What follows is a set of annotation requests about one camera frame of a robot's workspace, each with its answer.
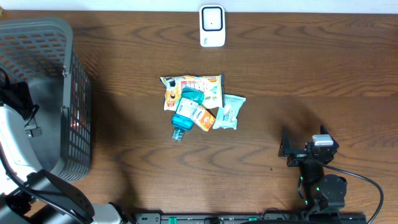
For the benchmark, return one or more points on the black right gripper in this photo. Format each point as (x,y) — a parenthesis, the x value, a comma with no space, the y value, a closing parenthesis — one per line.
(285,150)

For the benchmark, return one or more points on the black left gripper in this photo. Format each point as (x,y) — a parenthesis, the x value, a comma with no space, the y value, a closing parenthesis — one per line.
(18,91)

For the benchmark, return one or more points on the small teal wipes packet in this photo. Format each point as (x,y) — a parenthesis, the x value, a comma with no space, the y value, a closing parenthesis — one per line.
(227,115)

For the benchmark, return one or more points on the orange tissue pack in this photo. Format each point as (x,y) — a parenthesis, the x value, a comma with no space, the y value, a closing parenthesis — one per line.
(202,118)

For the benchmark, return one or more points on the teal mouthwash bottle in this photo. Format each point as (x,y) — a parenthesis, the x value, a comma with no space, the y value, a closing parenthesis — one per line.
(190,100)

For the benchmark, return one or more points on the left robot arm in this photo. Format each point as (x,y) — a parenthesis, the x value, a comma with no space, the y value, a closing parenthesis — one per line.
(29,193)

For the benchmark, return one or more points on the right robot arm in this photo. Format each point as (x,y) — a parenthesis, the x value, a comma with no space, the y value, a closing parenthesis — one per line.
(322,193)

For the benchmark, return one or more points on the white barcode scanner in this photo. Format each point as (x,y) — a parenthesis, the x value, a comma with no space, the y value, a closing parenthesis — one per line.
(212,26)

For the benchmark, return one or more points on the grey plastic mesh basket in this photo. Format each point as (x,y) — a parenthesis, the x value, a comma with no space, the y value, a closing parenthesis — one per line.
(40,66)

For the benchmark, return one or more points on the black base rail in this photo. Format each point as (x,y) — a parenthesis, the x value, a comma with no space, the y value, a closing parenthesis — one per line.
(272,217)

